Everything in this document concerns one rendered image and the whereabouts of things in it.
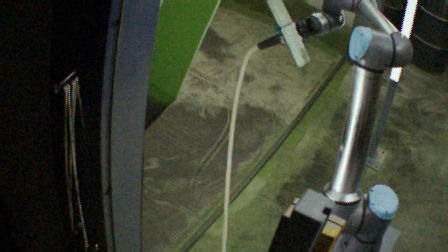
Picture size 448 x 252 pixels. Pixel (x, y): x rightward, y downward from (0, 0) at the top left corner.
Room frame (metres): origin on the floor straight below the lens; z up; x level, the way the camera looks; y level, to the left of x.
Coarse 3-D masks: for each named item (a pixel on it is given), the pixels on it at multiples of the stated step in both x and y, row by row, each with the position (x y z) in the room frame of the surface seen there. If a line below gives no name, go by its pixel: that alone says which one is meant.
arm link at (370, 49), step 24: (360, 48) 1.57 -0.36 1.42; (384, 48) 1.59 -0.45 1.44; (360, 72) 1.57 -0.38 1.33; (360, 96) 1.54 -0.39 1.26; (360, 120) 1.51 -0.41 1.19; (360, 144) 1.49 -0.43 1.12; (336, 168) 1.49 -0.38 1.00; (360, 168) 1.47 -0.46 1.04; (336, 192) 1.44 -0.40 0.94; (360, 192) 1.47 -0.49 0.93; (360, 216) 1.40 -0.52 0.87
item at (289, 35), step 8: (272, 0) 1.98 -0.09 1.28; (280, 0) 2.00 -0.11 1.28; (272, 8) 1.97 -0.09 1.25; (280, 8) 1.97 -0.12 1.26; (280, 16) 1.94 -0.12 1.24; (288, 16) 1.96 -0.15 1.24; (280, 24) 1.94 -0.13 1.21; (288, 24) 1.94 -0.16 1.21; (288, 32) 1.91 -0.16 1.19; (296, 32) 1.93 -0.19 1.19; (264, 40) 1.99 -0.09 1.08; (272, 40) 1.96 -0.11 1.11; (280, 40) 1.94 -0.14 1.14; (288, 40) 1.90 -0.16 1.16; (296, 40) 1.90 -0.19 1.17; (264, 48) 2.00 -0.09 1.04; (296, 48) 1.88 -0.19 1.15; (304, 48) 1.88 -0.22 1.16; (296, 56) 1.87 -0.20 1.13; (304, 56) 1.87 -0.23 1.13; (296, 64) 1.87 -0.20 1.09; (304, 64) 1.86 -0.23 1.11
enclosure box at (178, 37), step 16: (176, 0) 2.36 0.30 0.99; (192, 0) 2.33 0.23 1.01; (208, 0) 2.30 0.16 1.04; (160, 16) 2.38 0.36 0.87; (176, 16) 2.35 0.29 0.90; (192, 16) 2.32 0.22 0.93; (208, 16) 2.30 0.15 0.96; (160, 32) 2.38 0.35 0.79; (176, 32) 2.35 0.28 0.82; (192, 32) 2.32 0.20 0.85; (160, 48) 2.37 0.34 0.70; (176, 48) 2.34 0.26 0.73; (192, 48) 2.31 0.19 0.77; (160, 64) 2.37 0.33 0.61; (176, 64) 2.34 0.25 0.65; (160, 80) 2.36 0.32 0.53; (176, 80) 2.33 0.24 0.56; (160, 96) 2.32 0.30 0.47; (176, 96) 2.31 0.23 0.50; (160, 112) 2.22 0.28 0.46; (144, 128) 2.10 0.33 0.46
